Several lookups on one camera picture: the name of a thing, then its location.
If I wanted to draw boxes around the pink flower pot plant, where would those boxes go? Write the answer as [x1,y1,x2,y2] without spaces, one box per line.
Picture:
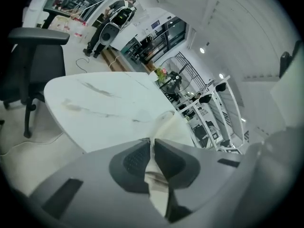
[155,66,168,83]

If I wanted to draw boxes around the dark clothes rack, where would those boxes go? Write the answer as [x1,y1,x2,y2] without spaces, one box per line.
[139,34,159,65]

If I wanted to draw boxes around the black mesh office chair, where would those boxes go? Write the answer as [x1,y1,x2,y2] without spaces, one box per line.
[0,7,71,139]

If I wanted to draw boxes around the cluster of clear water jugs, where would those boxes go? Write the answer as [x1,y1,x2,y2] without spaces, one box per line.
[56,15,90,44]

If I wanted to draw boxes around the black standing fan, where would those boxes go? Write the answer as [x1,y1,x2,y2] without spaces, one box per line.
[159,57,194,95]

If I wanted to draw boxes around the beige towel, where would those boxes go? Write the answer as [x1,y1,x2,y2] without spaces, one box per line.
[144,110,183,192]

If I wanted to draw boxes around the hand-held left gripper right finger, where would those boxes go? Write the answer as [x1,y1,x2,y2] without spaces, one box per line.
[153,138,200,223]

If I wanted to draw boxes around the wooden step platform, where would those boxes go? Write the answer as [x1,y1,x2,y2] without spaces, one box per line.
[101,47,133,73]

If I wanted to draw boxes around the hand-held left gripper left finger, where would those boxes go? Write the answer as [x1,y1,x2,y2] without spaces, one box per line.
[108,138,152,194]

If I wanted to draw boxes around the white shelving rack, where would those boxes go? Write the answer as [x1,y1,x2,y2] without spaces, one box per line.
[177,75,247,154]

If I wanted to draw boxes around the black power cable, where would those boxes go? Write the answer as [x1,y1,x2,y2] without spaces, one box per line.
[75,56,90,74]

